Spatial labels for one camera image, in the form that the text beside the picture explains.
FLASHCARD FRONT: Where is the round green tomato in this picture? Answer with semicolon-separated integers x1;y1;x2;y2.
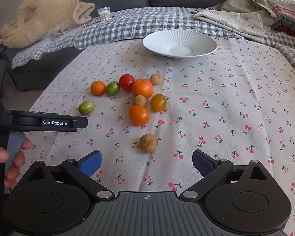
78;101;96;116

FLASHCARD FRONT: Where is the brown kiwi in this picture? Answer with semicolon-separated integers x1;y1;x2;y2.
133;95;147;107
150;73;163;86
139;134;157;153

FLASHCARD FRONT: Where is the orange tomato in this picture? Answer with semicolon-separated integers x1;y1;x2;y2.
128;105;150;126

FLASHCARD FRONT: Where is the yellow-orange tomato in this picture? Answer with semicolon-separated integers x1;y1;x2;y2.
150;94;167;112

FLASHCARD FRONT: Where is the small orange mandarin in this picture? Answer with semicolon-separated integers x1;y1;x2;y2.
90;80;106;96

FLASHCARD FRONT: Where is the person's left hand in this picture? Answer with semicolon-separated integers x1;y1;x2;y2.
0;138;31;188

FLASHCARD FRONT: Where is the cherry print tablecloth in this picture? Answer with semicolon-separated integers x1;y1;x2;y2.
26;38;295;235

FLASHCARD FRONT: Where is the oval green tomato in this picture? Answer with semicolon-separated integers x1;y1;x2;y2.
105;81;120;96

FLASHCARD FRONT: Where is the red tomato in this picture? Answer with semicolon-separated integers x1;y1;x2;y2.
119;74;135;92

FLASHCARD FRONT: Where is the large orange mandarin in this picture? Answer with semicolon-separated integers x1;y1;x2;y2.
131;78;153;99

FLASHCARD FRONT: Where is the beige fleece blanket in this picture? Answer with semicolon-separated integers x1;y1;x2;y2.
0;0;95;49

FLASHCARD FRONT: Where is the white ribbed plate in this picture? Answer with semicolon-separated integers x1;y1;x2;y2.
143;29;217;58

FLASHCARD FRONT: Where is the floral beige cloth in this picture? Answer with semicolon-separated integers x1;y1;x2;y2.
193;10;265;44

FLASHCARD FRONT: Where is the grey checkered blanket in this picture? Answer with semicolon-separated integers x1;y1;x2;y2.
11;6;295;69

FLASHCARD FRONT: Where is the clear cotton swab box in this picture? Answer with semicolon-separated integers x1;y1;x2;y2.
97;6;112;21

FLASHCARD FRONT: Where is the striped patterned pillow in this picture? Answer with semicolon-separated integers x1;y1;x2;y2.
265;0;295;28

